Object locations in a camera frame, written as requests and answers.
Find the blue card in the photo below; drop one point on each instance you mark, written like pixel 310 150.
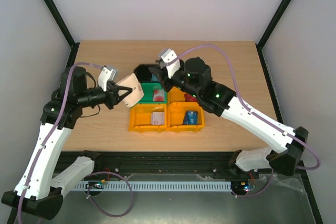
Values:
pixel 190 118

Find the yellow bin front left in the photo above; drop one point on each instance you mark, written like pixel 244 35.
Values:
pixel 140 118

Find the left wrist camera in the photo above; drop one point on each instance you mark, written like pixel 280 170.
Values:
pixel 108 73

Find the teal card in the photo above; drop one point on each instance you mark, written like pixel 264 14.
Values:
pixel 154 78

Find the yellow bin front right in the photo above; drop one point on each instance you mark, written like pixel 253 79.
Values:
pixel 175 115

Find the yellow bin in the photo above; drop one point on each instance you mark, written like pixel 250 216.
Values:
pixel 175 115
pixel 140 118
pixel 175 95

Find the green bin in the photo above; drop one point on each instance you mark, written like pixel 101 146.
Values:
pixel 148 93

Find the grey cable duct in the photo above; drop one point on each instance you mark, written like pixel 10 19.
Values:
pixel 201 186

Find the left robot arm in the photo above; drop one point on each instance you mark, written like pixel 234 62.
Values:
pixel 39 192

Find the black bin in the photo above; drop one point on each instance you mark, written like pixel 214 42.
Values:
pixel 142 73

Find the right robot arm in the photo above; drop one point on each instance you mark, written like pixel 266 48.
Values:
pixel 285 144

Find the black aluminium frame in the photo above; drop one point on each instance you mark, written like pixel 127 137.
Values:
pixel 194 158

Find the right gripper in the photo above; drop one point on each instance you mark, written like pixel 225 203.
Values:
pixel 166 81

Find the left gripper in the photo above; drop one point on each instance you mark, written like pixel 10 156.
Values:
pixel 113 97

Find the red white card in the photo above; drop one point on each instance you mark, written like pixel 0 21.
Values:
pixel 158 95

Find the yellow bin back right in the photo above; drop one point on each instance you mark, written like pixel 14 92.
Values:
pixel 175 95

